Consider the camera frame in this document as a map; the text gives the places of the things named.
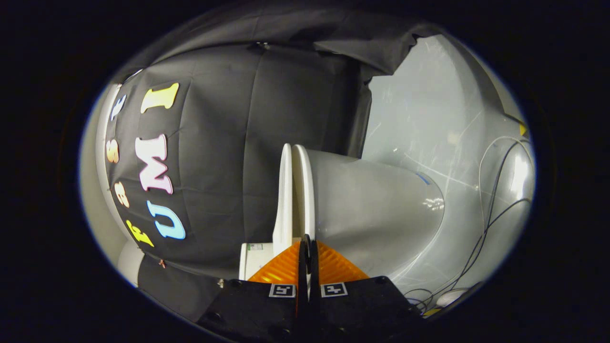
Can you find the black backdrop cloth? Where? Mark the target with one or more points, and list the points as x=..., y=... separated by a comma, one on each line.
x=228, y=157

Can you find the white toilet lid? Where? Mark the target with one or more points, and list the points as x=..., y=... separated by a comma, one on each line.
x=284, y=200

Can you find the white toilet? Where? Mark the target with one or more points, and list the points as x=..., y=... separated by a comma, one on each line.
x=371, y=209

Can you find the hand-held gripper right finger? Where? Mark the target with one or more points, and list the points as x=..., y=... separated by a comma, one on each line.
x=362, y=309

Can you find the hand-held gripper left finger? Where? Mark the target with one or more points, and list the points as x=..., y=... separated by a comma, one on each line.
x=252, y=309

